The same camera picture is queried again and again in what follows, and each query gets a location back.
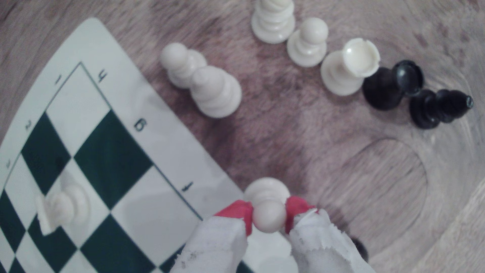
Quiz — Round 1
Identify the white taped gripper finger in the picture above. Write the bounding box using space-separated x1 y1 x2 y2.
168 200 254 273
284 196 376 273

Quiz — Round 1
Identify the white pawn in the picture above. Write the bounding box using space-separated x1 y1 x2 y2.
244 177 290 234
286 17 329 68
159 42 208 89

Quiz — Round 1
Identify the green white chess mat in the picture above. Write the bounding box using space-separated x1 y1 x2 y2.
0 17 300 273

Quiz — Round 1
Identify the tall white chess piece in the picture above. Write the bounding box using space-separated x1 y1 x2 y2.
251 0 296 44

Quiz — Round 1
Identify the white bishop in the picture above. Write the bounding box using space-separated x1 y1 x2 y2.
189 65 243 119

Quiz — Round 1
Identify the black rook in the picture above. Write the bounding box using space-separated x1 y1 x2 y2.
362 60 425 111

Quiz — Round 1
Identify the black bishop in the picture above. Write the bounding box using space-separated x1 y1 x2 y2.
408 89 474 129

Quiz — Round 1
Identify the white rook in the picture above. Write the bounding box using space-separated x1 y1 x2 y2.
321 37 380 96

